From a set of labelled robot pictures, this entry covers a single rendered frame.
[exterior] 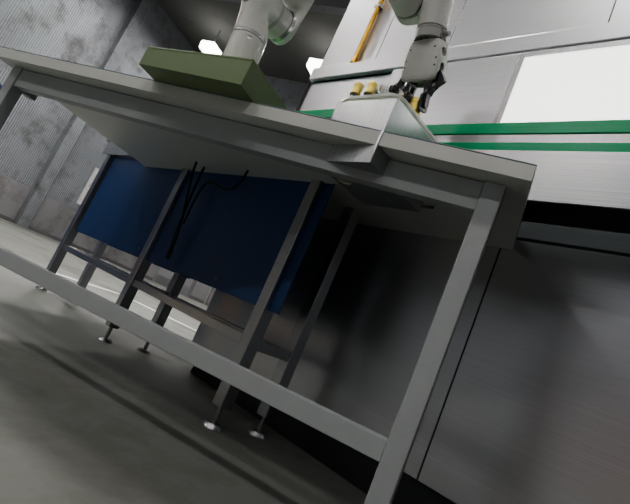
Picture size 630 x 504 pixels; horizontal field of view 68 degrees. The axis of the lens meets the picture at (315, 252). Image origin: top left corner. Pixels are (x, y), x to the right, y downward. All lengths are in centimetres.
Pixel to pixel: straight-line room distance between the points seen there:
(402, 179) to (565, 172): 34
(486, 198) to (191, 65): 73
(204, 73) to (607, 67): 102
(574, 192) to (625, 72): 47
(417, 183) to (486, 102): 63
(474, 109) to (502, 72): 14
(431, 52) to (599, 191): 49
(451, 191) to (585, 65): 67
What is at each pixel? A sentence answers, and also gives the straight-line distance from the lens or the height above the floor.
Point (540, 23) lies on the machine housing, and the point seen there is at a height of 145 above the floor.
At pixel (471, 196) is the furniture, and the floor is 68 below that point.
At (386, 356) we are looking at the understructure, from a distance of 134.
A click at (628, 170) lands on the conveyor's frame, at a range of 109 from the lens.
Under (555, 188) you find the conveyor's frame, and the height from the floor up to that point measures 79.
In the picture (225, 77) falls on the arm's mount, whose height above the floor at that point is 76.
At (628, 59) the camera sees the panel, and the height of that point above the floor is 126.
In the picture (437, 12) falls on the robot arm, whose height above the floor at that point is 112.
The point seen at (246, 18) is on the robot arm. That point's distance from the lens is 139.
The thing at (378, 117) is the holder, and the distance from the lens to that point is 102.
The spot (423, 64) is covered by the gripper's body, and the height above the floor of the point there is 101.
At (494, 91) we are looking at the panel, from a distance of 157.
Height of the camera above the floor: 31
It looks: 10 degrees up
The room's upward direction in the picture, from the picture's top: 23 degrees clockwise
